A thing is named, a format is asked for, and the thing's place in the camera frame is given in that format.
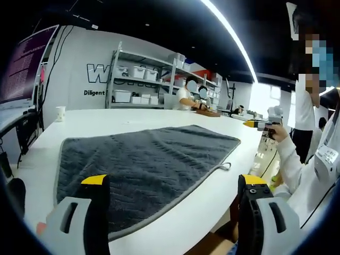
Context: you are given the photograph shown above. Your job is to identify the black hanging cables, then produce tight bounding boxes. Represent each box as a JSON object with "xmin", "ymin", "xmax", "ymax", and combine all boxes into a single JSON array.
[{"xmin": 34, "ymin": 25, "xmax": 75, "ymax": 128}]

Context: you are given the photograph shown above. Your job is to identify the black chest device cable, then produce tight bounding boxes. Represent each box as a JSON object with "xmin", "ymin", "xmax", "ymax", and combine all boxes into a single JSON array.
[{"xmin": 300, "ymin": 105, "xmax": 340, "ymax": 228}]

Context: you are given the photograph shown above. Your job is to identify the black monitor stand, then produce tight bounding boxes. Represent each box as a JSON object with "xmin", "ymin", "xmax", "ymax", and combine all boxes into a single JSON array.
[{"xmin": 31, "ymin": 79, "xmax": 45, "ymax": 133}]

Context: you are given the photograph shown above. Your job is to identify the shelf with white bins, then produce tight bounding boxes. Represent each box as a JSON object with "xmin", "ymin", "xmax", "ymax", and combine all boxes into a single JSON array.
[{"xmin": 113, "ymin": 53, "xmax": 223, "ymax": 105}]

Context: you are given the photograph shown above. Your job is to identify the grey chair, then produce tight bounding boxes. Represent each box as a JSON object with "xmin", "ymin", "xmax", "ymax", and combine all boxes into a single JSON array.
[{"xmin": 163, "ymin": 93, "xmax": 181, "ymax": 109}]

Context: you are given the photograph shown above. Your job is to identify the person's right hand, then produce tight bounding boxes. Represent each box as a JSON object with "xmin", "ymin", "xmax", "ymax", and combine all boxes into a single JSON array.
[{"xmin": 267, "ymin": 124, "xmax": 290, "ymax": 141}]

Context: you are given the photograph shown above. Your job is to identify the thin black cable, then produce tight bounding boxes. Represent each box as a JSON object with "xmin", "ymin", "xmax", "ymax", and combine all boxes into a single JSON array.
[{"xmin": 260, "ymin": 148, "xmax": 278, "ymax": 177}]

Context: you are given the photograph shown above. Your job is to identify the person's left hand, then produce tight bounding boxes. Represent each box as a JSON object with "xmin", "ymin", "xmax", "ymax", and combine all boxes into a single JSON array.
[{"xmin": 36, "ymin": 220, "xmax": 49, "ymax": 236}]

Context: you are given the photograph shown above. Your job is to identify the large monitor screen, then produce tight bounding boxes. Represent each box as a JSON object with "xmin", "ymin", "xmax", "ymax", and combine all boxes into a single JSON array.
[{"xmin": 0, "ymin": 24, "xmax": 60, "ymax": 105}]

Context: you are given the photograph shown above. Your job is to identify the person's leg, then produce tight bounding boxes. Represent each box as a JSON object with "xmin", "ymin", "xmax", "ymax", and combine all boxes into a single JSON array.
[{"xmin": 209, "ymin": 198, "xmax": 241, "ymax": 255}]

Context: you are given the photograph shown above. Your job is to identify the yellow green object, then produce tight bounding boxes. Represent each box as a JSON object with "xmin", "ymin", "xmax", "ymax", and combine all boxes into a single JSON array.
[{"xmin": 270, "ymin": 175, "xmax": 284, "ymax": 189}]

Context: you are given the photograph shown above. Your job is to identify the dark rounded object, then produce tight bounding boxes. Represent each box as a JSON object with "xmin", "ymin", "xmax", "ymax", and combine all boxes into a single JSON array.
[{"xmin": 6, "ymin": 177, "xmax": 27, "ymax": 221}]

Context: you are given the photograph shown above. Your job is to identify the long ceiling light strip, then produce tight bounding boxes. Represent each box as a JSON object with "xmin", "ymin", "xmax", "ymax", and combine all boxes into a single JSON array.
[{"xmin": 200, "ymin": 0, "xmax": 259, "ymax": 83}]

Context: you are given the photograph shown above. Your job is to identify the white chest device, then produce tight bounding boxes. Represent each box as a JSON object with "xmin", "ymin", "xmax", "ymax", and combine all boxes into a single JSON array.
[{"xmin": 314, "ymin": 143, "xmax": 340, "ymax": 177}]

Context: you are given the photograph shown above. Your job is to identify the brown wooden tray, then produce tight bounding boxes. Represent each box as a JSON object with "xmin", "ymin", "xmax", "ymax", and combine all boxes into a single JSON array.
[{"xmin": 195, "ymin": 108, "xmax": 222, "ymax": 118}]

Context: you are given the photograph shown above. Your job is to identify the white paper cup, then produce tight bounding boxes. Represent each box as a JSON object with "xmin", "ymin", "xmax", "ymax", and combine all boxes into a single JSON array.
[{"xmin": 55, "ymin": 106, "xmax": 66, "ymax": 122}]

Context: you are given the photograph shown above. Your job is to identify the dark grey towel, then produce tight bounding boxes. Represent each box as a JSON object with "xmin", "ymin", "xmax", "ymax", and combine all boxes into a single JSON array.
[{"xmin": 53, "ymin": 124, "xmax": 242, "ymax": 234}]

